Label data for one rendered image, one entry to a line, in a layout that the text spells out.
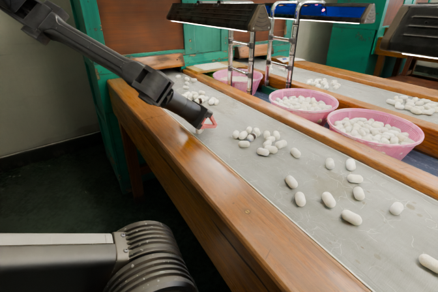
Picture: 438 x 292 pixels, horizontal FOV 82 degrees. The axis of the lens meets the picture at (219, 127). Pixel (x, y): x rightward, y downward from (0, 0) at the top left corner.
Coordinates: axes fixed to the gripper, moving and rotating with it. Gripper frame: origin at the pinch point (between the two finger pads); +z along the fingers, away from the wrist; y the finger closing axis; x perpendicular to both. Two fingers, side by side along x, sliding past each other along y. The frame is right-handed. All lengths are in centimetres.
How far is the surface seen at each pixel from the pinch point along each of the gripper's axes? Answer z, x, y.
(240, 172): -3.7, 5.5, -23.1
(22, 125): -29, 79, 151
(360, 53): 218, -155, 108
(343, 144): 17.7, -15.2, -30.5
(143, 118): -15.0, 11.1, 15.4
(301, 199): -2.1, 1.9, -38.9
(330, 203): 1.4, -0.6, -42.4
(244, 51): 45, -47, 70
